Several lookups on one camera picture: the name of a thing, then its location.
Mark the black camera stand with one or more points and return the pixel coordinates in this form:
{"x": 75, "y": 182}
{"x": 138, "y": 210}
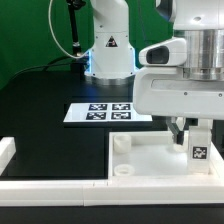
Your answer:
{"x": 73, "y": 6}

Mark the white marker sheet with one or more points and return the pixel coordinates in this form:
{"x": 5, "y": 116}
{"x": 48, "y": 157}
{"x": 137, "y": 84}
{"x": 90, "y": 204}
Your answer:
{"x": 103, "y": 113}

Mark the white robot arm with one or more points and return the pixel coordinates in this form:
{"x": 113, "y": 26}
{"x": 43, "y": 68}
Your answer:
{"x": 112, "y": 60}

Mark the white obstacle fence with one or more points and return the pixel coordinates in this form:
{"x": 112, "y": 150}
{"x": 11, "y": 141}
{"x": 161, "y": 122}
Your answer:
{"x": 112, "y": 191}

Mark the white square tabletop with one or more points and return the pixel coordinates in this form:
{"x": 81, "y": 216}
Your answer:
{"x": 154, "y": 154}

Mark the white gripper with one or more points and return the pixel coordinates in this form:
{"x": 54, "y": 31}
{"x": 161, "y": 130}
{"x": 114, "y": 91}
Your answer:
{"x": 161, "y": 88}

